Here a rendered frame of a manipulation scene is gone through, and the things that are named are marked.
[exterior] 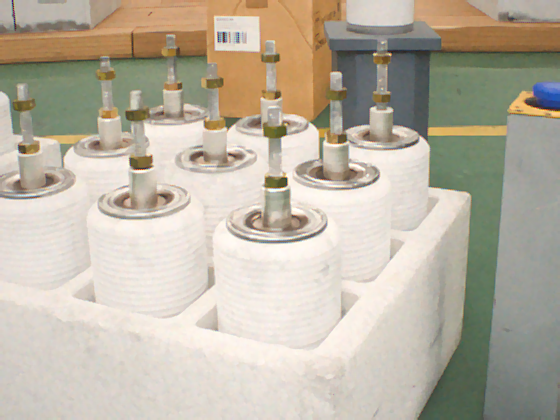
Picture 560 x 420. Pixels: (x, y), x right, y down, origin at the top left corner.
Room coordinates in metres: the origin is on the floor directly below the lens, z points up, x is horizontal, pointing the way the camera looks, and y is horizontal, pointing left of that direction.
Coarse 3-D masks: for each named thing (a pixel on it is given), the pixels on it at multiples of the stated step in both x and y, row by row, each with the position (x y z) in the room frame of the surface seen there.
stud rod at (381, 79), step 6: (378, 42) 0.81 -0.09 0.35; (384, 42) 0.81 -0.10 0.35; (378, 48) 0.81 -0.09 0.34; (384, 48) 0.81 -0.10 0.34; (378, 54) 0.81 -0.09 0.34; (384, 54) 0.81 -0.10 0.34; (378, 66) 0.81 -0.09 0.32; (384, 66) 0.81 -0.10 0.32; (378, 72) 0.81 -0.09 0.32; (384, 72) 0.81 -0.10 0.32; (378, 78) 0.81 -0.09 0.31; (384, 78) 0.81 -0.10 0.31; (378, 84) 0.81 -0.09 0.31; (384, 84) 0.81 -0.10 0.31; (378, 90) 0.81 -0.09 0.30; (384, 90) 0.81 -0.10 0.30; (378, 102) 0.81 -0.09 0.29; (378, 108) 0.81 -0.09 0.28; (384, 108) 0.81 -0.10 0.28
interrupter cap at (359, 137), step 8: (352, 128) 0.83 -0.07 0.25; (360, 128) 0.84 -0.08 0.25; (368, 128) 0.83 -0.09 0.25; (392, 128) 0.84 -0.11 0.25; (400, 128) 0.83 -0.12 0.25; (408, 128) 0.83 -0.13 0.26; (352, 136) 0.81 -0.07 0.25; (360, 136) 0.81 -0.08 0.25; (368, 136) 0.82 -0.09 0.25; (400, 136) 0.81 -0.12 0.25; (408, 136) 0.80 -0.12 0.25; (416, 136) 0.80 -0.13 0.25; (352, 144) 0.79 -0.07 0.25; (360, 144) 0.78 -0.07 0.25; (368, 144) 0.78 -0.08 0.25; (376, 144) 0.78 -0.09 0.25; (384, 144) 0.78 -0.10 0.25; (392, 144) 0.78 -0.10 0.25; (400, 144) 0.78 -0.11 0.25; (408, 144) 0.78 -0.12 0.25
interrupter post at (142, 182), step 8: (128, 168) 0.64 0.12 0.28; (152, 168) 0.64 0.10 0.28; (128, 176) 0.64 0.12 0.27; (136, 176) 0.64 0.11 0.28; (144, 176) 0.64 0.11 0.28; (152, 176) 0.64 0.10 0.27; (136, 184) 0.64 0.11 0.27; (144, 184) 0.64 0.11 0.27; (152, 184) 0.64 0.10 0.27; (136, 192) 0.64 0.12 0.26; (144, 192) 0.64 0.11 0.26; (152, 192) 0.64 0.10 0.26; (136, 200) 0.64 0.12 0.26; (144, 200) 0.64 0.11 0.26; (152, 200) 0.64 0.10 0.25
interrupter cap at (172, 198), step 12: (108, 192) 0.66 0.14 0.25; (120, 192) 0.66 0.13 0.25; (168, 192) 0.66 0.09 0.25; (180, 192) 0.66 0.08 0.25; (108, 204) 0.64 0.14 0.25; (120, 204) 0.64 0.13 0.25; (156, 204) 0.64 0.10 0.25; (168, 204) 0.63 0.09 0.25; (180, 204) 0.63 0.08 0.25; (120, 216) 0.61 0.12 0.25; (132, 216) 0.61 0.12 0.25; (144, 216) 0.61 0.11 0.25; (156, 216) 0.61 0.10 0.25
